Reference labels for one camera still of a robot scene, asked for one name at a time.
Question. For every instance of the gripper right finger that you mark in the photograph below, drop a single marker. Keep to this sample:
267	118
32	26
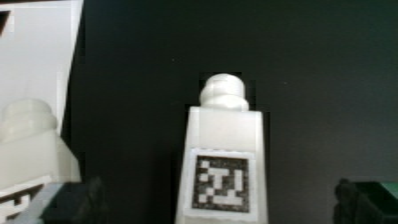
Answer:
366	203

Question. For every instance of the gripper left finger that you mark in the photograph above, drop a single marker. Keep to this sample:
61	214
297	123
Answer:
79	204

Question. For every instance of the white square tabletop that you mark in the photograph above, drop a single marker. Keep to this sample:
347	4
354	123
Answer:
40	24

